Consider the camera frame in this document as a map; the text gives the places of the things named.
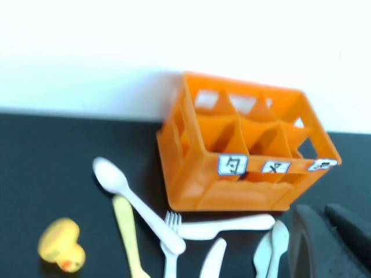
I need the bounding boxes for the yellow plastic knife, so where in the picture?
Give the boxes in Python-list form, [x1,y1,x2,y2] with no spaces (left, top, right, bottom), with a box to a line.
[112,195,151,278]

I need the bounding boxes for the paper label with fork character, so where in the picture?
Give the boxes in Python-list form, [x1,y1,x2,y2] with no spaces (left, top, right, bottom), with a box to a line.
[260,162,292,175]

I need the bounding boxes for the paper label with knife character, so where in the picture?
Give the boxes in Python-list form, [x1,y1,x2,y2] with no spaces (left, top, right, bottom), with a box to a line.
[307,158,339,171]

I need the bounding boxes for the yellow rubber duck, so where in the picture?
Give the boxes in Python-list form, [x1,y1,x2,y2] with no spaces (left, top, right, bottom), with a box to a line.
[37,217,86,273]

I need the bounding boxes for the orange plastic cutlery holder crate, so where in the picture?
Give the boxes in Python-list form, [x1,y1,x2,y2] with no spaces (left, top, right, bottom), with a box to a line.
[156,71,342,212]

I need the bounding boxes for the pale green plastic knife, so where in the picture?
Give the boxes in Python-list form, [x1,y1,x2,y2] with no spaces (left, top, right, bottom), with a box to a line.
[253,231,275,278]

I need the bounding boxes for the pink plastic knife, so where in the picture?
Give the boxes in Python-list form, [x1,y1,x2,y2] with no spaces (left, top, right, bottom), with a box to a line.
[199,237,227,278]

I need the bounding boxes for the paper label with spoon character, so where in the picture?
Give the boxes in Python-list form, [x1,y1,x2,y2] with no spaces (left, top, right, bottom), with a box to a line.
[217,154,249,177]

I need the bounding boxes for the pink plastic spoon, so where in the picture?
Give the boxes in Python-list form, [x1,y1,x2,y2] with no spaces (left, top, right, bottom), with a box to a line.
[92,157,186,255]

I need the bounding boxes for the pale green plastic spoon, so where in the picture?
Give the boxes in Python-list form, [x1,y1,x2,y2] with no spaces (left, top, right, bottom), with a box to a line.
[266,220,290,278]

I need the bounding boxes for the white plastic fork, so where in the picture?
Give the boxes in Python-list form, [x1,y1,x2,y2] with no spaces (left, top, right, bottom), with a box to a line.
[160,211,183,278]

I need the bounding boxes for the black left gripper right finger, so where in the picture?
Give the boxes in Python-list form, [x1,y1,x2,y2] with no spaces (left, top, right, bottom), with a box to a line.
[323,203,371,270]

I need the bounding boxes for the cream white plastic knife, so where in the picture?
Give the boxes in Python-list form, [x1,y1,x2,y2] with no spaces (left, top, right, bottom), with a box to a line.
[176,214,276,241]

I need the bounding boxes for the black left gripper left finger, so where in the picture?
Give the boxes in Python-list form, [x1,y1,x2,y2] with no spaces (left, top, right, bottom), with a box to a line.
[289,204,330,278]

